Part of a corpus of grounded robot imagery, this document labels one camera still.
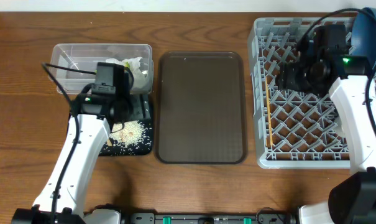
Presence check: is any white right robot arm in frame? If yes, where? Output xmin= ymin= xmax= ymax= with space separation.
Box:
xmin=276 ymin=56 xmax=376 ymax=223

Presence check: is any white tissue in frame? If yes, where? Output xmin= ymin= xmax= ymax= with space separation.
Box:
xmin=106 ymin=57 xmax=149 ymax=92

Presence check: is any clear plastic bin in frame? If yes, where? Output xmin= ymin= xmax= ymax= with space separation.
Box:
xmin=50 ymin=44 xmax=154 ymax=95

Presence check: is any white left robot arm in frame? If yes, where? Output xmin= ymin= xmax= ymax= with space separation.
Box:
xmin=11 ymin=93 xmax=152 ymax=223

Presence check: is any dark blue plate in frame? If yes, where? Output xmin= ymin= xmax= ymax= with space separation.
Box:
xmin=351 ymin=7 xmax=376 ymax=65

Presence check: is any grey dishwasher rack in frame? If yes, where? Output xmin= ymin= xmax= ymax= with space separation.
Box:
xmin=248 ymin=15 xmax=376 ymax=170

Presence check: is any wooden chopstick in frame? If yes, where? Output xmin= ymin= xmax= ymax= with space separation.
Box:
xmin=266 ymin=92 xmax=273 ymax=148
xmin=265 ymin=78 xmax=273 ymax=149

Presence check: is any brown serving tray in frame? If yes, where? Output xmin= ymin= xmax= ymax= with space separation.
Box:
xmin=155 ymin=51 xmax=247 ymax=165

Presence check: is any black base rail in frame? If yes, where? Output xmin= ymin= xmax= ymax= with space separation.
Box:
xmin=91 ymin=203 xmax=300 ymax=224

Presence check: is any black plastic bin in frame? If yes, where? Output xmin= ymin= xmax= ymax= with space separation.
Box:
xmin=99 ymin=95 xmax=154 ymax=156

